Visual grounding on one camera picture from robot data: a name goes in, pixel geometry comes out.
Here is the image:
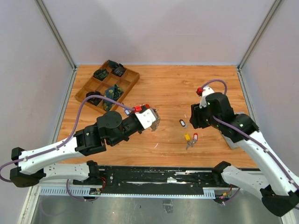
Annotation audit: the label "key with red tag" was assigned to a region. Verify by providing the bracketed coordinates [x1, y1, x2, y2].
[191, 133, 198, 147]

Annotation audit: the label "green patterned rolled tie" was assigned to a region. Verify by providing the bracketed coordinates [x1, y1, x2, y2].
[93, 69, 109, 80]

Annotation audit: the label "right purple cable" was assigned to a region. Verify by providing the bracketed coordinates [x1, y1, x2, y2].
[202, 79, 299, 191]

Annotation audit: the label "dark folded tie back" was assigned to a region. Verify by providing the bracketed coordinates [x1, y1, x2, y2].
[107, 60, 123, 70]

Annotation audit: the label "key with blue tag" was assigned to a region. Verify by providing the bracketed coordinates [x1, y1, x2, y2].
[124, 109, 131, 116]

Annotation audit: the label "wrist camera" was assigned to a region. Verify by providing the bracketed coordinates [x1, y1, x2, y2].
[135, 108, 158, 129]
[199, 85, 214, 109]

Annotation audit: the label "key with yellow tag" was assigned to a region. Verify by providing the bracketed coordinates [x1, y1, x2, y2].
[184, 133, 191, 150]

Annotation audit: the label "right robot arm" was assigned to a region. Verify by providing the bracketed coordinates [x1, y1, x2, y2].
[190, 89, 299, 217]

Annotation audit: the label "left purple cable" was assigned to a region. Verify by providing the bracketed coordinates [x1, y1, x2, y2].
[0, 94, 137, 203]

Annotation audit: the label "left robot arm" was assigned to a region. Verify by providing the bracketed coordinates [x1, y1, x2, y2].
[9, 105, 159, 188]

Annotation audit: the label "dark tie purple pattern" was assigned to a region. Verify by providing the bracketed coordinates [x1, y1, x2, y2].
[112, 66, 126, 77]

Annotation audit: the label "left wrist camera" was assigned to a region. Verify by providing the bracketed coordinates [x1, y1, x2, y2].
[135, 108, 158, 129]

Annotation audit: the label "grey foam pad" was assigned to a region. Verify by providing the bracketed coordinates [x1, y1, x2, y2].
[219, 112, 248, 149]

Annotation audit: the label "key with black tag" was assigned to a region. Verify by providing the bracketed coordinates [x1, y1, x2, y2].
[179, 119, 190, 128]

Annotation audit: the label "wooden compartment tray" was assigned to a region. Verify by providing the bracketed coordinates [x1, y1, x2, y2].
[75, 60, 140, 103]

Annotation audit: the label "blue tie yellow flowers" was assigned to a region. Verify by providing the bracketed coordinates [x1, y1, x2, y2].
[103, 84, 124, 111]

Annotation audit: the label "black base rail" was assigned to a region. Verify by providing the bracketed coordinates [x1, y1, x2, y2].
[72, 164, 241, 199]

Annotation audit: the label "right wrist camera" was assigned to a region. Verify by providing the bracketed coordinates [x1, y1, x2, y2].
[199, 85, 214, 109]

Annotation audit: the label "dark tie orange flowers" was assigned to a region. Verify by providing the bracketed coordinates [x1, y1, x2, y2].
[85, 91, 105, 105]

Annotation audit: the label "purple cable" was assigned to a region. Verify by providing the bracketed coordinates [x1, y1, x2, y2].
[202, 79, 299, 191]
[0, 94, 137, 203]

